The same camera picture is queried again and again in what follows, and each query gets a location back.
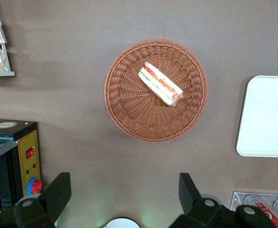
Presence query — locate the plastic-wrapped triangle sandwich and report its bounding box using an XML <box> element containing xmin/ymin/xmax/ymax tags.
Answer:
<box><xmin>137</xmin><ymin>61</ymin><xmax>184</xmax><ymax>107</ymax></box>

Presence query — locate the grey metal display rack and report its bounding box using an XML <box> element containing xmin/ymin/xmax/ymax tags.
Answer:
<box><xmin>0</xmin><ymin>0</ymin><xmax>16</xmax><ymax>78</ymax></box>

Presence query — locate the white plastic tray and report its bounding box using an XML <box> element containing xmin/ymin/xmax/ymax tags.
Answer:
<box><xmin>236</xmin><ymin>75</ymin><xmax>278</xmax><ymax>158</ymax></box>

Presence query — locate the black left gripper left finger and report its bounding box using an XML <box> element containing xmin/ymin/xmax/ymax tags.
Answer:
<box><xmin>13</xmin><ymin>172</ymin><xmax>72</xmax><ymax>228</ymax></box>

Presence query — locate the round brown wicker basket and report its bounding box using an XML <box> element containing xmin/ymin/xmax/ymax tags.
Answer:
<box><xmin>104</xmin><ymin>39</ymin><xmax>209</xmax><ymax>143</ymax></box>

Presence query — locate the clear acrylic can holder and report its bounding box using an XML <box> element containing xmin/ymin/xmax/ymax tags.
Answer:
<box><xmin>230</xmin><ymin>191</ymin><xmax>278</xmax><ymax>228</ymax></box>

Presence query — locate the white round dish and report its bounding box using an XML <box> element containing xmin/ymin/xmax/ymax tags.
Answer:
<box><xmin>104</xmin><ymin>218</ymin><xmax>141</xmax><ymax>228</ymax></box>

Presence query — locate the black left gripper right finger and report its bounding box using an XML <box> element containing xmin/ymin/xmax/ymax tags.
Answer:
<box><xmin>169</xmin><ymin>172</ymin><xmax>278</xmax><ymax>228</ymax></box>

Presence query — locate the black appliance with yellow panel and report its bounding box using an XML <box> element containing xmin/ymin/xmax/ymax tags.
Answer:
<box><xmin>0</xmin><ymin>118</ymin><xmax>44</xmax><ymax>211</ymax></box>

